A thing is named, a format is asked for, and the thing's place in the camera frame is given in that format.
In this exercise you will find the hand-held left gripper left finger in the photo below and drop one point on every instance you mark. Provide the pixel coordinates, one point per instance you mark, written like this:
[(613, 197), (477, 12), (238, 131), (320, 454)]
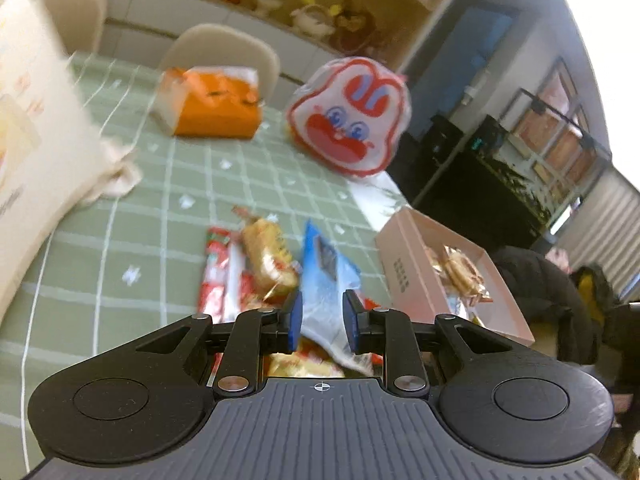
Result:
[(295, 321)]

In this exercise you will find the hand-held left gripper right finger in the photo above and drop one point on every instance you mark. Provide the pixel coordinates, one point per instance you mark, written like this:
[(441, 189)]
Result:
[(350, 324)]

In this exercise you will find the blue snack packet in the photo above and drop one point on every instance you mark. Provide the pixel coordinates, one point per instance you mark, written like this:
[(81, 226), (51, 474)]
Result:
[(322, 290)]

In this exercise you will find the pink box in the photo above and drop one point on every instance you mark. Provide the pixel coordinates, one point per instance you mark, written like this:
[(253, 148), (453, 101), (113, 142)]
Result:
[(400, 260)]

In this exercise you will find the golden snack packet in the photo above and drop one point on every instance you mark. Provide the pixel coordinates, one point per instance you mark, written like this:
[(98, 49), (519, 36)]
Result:
[(305, 364), (460, 272), (265, 255)]

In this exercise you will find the red white snack packet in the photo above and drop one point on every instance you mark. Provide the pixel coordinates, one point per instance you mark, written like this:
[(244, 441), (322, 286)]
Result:
[(220, 280)]

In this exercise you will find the white paper sheet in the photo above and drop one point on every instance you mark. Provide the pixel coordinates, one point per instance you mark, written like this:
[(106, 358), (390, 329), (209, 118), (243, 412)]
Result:
[(380, 205)]

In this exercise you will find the green checked tablecloth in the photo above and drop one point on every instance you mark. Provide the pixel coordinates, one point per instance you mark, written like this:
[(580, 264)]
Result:
[(150, 220)]

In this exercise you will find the black fish tank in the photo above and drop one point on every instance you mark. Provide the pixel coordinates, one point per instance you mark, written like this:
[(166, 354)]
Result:
[(480, 190)]

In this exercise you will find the black jacket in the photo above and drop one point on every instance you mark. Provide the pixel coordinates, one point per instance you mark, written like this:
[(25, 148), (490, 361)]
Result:
[(540, 290)]

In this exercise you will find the black appliance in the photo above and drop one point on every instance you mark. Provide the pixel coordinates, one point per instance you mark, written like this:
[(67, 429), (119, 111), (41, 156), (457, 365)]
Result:
[(442, 145)]

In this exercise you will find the white red rabbit face bag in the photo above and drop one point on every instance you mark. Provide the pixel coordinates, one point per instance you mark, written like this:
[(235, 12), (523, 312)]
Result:
[(350, 115)]

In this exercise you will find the orange tissue pack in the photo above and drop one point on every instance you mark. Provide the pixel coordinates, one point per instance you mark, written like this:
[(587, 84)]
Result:
[(215, 110)]

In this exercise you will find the beige chair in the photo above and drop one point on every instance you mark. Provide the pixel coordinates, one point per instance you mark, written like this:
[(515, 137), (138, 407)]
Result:
[(220, 45), (75, 15)]

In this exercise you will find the brown plush toy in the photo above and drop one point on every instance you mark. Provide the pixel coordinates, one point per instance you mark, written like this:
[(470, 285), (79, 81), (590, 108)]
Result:
[(355, 25)]

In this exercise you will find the yellow white plush toy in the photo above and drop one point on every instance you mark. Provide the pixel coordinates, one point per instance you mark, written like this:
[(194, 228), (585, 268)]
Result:
[(312, 17)]

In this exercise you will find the cream printed bag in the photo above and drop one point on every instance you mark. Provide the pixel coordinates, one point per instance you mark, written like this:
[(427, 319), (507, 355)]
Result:
[(35, 135)]

